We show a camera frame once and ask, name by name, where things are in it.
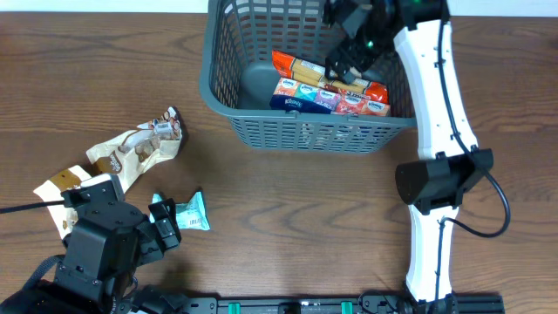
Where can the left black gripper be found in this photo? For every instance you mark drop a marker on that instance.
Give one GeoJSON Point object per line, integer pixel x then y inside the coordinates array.
{"type": "Point", "coordinates": [168, 221]}

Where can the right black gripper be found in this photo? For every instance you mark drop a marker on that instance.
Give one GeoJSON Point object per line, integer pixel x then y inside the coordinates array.
{"type": "Point", "coordinates": [353, 54]}

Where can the beige snack bag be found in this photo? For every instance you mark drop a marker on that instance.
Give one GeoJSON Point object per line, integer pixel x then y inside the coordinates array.
{"type": "Point", "coordinates": [134, 152]}
{"type": "Point", "coordinates": [70, 178]}

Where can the red spaghetti packet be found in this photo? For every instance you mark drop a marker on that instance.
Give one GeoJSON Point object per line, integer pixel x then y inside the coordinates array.
{"type": "Point", "coordinates": [309, 73]}

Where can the blue Kleenex tissue pack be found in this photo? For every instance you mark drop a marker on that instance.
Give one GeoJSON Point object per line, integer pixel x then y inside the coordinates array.
{"type": "Point", "coordinates": [290, 95]}

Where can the grey plastic basket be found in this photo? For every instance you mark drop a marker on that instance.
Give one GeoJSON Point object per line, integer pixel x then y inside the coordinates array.
{"type": "Point", "coordinates": [238, 78]}

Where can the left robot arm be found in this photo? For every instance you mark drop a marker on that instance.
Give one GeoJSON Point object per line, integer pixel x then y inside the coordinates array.
{"type": "Point", "coordinates": [55, 287]}

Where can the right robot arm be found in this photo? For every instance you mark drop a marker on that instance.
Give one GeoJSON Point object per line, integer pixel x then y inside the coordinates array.
{"type": "Point", "coordinates": [450, 161]}

